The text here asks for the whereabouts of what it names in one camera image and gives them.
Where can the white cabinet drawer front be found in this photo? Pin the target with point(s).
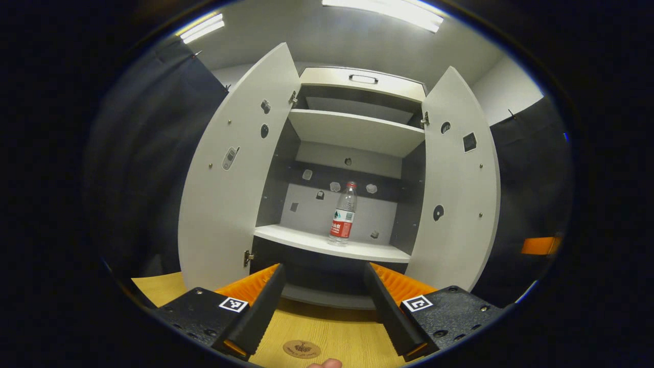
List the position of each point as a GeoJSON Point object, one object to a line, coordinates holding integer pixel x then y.
{"type": "Point", "coordinates": [327, 84]}

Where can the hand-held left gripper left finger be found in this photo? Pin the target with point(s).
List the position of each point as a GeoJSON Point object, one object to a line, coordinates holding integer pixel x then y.
{"type": "Point", "coordinates": [260, 312]}

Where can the black backdrop cloth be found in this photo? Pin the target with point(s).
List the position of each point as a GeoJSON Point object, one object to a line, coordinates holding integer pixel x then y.
{"type": "Point", "coordinates": [143, 168]}
{"type": "Point", "coordinates": [531, 179]}

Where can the clear plastic water bottle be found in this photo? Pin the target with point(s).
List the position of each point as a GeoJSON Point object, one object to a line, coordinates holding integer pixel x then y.
{"type": "Point", "coordinates": [343, 220]}

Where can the white cabinet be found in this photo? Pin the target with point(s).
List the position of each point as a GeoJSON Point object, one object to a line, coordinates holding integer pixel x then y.
{"type": "Point", "coordinates": [276, 194]}

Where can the white cabinet shelf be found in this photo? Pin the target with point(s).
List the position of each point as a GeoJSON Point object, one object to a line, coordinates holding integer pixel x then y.
{"type": "Point", "coordinates": [306, 239]}
{"type": "Point", "coordinates": [352, 130]}

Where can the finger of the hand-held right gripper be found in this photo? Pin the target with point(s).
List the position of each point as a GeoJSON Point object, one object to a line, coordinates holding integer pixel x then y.
{"type": "Point", "coordinates": [540, 245]}

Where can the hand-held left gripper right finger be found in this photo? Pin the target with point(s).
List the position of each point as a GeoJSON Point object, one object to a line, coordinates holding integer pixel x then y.
{"type": "Point", "coordinates": [391, 317]}

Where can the white cabinet door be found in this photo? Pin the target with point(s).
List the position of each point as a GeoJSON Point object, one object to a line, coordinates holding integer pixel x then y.
{"type": "Point", "coordinates": [457, 184]}
{"type": "Point", "coordinates": [225, 214]}

